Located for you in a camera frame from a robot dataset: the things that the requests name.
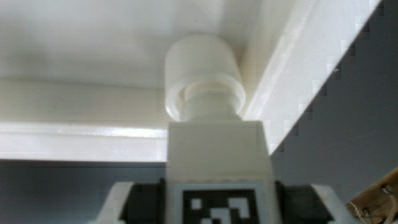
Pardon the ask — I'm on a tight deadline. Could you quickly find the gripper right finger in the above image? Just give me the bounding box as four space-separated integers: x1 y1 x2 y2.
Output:
275 181 360 224

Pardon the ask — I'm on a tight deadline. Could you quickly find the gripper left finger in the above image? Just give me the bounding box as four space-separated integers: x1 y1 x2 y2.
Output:
90 182 165 224

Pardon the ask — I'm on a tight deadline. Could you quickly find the white table leg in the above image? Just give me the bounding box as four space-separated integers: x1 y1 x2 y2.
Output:
165 87 282 224

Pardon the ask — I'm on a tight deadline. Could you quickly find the white square tabletop tray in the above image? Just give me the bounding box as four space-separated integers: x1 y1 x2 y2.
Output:
0 0 382 162

